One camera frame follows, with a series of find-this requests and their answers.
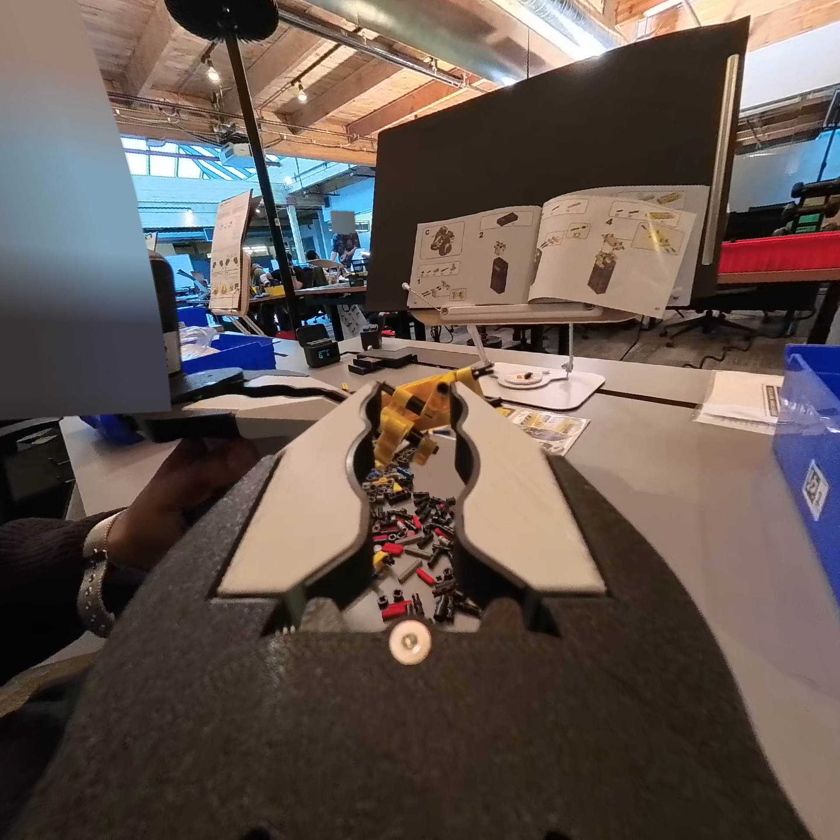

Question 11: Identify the person's left hand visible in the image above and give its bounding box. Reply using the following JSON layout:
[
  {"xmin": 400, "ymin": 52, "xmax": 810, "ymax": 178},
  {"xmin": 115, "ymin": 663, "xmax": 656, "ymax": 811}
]
[{"xmin": 108, "ymin": 436, "xmax": 263, "ymax": 572}]

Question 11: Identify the white book stand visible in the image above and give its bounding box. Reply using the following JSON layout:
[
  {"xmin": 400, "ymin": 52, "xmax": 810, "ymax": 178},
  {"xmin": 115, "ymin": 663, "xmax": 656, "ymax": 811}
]
[{"xmin": 402, "ymin": 281, "xmax": 606, "ymax": 412}]

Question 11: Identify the black office chair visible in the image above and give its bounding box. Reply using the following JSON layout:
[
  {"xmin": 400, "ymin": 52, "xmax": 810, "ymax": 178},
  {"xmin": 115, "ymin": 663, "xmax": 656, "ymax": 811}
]
[{"xmin": 659, "ymin": 308, "xmax": 769, "ymax": 349}]

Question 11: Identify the printed paper sheet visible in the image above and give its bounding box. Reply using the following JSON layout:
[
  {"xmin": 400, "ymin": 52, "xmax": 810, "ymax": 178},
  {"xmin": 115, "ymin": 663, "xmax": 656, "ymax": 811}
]
[{"xmin": 694, "ymin": 369, "xmax": 791, "ymax": 435}]

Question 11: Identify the pile of small toy parts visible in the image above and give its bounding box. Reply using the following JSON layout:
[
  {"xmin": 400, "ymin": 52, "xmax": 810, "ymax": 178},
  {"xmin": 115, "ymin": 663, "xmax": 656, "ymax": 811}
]
[{"xmin": 366, "ymin": 459, "xmax": 483, "ymax": 623}]

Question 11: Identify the yellow black sticker sheet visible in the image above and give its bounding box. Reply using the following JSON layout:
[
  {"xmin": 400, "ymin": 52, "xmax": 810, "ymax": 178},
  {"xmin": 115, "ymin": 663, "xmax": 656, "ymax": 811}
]
[{"xmin": 495, "ymin": 403, "xmax": 592, "ymax": 457}]

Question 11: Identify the yellow toy brick assembly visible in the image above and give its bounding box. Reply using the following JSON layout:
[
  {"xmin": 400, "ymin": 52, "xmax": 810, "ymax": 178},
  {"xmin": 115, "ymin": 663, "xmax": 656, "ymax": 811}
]
[{"xmin": 373, "ymin": 366, "xmax": 494, "ymax": 468}]

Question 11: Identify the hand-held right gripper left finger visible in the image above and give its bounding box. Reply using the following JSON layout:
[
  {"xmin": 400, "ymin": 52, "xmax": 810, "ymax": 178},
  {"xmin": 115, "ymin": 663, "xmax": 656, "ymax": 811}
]
[{"xmin": 217, "ymin": 382, "xmax": 383, "ymax": 600}]

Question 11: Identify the open instruction booklet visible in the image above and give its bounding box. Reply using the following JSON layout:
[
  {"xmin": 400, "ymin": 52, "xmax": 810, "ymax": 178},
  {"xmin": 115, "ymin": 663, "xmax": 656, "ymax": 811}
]
[{"xmin": 407, "ymin": 187, "xmax": 711, "ymax": 320}]

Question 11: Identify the silver wrist bracelet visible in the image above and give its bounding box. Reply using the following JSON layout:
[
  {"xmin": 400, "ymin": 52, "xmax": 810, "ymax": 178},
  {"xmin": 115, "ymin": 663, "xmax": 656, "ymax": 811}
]
[{"xmin": 77, "ymin": 511, "xmax": 127, "ymax": 639}]

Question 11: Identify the black flat bracket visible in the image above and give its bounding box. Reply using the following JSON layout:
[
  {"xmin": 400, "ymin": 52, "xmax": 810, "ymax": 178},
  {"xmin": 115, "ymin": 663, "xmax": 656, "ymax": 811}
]
[{"xmin": 348, "ymin": 346, "xmax": 418, "ymax": 376}]

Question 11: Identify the clear plastic bag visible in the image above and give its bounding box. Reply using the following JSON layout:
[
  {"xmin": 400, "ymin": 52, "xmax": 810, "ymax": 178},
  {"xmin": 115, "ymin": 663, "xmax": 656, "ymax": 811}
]
[{"xmin": 180, "ymin": 323, "xmax": 219, "ymax": 361}]

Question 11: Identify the blue plastic bin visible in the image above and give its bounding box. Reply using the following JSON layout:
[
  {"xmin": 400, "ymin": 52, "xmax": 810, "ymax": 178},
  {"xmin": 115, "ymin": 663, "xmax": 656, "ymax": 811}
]
[
  {"xmin": 771, "ymin": 343, "xmax": 840, "ymax": 608},
  {"xmin": 178, "ymin": 331, "xmax": 278, "ymax": 376}
]

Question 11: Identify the red plastic bin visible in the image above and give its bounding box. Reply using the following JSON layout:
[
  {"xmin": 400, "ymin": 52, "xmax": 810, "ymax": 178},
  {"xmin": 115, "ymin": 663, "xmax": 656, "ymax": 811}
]
[{"xmin": 717, "ymin": 230, "xmax": 840, "ymax": 278}]

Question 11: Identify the black lamp stand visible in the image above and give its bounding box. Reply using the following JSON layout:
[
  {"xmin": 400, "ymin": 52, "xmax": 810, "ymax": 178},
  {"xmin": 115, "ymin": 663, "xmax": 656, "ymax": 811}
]
[{"xmin": 164, "ymin": 0, "xmax": 298, "ymax": 332}]

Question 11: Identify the cardboard sign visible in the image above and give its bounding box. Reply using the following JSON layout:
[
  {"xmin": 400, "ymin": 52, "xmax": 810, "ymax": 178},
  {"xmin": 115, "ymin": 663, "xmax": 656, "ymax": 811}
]
[{"xmin": 209, "ymin": 189, "xmax": 255, "ymax": 317}]

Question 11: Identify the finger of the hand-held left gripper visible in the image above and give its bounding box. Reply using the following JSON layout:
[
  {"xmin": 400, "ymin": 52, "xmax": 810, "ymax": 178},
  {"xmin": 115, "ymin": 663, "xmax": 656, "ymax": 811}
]
[
  {"xmin": 239, "ymin": 374, "xmax": 349, "ymax": 411},
  {"xmin": 182, "ymin": 402, "xmax": 299, "ymax": 442}
]

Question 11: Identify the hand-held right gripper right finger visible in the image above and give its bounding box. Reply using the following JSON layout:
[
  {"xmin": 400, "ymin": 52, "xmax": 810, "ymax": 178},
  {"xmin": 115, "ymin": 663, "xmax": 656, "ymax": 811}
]
[{"xmin": 451, "ymin": 382, "xmax": 606, "ymax": 598}]

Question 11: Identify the silver ventilation duct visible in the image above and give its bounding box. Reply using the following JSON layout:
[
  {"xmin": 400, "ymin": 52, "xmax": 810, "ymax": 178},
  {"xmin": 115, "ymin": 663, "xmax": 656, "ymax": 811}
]
[{"xmin": 308, "ymin": 0, "xmax": 595, "ymax": 86}]

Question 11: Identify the black partition board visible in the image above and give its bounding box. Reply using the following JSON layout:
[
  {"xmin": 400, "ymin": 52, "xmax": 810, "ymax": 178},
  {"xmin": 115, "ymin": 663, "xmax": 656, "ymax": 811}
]
[{"xmin": 364, "ymin": 16, "xmax": 750, "ymax": 313}]

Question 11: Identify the small black display device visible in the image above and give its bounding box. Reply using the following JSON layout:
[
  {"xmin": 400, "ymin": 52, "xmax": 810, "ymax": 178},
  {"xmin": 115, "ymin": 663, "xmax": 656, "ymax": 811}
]
[{"xmin": 297, "ymin": 325, "xmax": 342, "ymax": 368}]

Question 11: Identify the black toy vehicle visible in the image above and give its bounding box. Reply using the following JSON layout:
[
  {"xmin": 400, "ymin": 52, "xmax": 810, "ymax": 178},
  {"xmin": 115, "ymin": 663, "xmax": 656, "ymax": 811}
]
[{"xmin": 780, "ymin": 176, "xmax": 840, "ymax": 237}]

